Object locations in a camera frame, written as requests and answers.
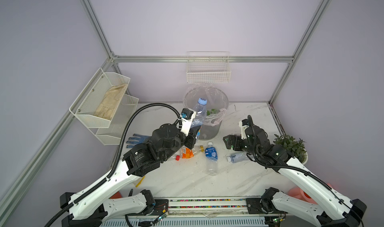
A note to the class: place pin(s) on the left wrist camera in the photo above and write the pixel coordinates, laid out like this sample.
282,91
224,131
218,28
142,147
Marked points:
187,117

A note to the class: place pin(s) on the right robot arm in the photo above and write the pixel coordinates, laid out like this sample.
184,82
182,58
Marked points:
331,209

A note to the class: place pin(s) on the red cap clear bottle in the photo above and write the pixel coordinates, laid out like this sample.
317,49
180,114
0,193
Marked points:
175,157

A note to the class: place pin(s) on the aluminium rail with beads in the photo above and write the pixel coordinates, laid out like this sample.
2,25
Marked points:
211,207

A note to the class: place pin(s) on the colourful label clear bottle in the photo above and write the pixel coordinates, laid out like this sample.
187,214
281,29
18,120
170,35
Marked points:
201,110

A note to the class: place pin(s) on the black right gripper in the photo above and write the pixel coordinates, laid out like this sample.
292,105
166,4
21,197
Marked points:
235,139

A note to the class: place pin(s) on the blue dotted work glove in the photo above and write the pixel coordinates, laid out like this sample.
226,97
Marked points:
136,139

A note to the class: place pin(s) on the white mesh wall shelf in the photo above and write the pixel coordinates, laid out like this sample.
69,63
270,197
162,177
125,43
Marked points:
108,132

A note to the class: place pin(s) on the potted green plant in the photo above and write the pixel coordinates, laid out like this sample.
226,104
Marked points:
296,147

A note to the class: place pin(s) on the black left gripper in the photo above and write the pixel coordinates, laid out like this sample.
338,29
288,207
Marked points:
190,139

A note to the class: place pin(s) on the white wire wall basket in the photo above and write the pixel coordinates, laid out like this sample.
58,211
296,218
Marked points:
208,72

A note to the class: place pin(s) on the horizontal aluminium frame bar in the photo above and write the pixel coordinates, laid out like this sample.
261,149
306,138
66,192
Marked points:
185,59

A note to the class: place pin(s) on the grey mesh waste bin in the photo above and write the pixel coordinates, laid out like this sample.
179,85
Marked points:
210,118

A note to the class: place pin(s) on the white cap blue label bottle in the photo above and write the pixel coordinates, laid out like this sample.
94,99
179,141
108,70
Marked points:
212,159

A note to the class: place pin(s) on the aluminium frame post right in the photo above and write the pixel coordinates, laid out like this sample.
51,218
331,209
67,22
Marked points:
315,20

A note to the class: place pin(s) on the yellow cap orange bottle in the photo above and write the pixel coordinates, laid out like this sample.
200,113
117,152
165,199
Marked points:
187,153

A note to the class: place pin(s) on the beige cloth in shelf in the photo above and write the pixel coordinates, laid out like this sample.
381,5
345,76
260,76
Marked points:
110,102

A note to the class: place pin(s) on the bright green label bottle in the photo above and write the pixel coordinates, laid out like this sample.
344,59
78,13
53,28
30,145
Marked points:
212,111

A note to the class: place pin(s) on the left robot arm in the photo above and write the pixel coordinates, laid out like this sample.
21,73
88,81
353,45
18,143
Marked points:
94,205

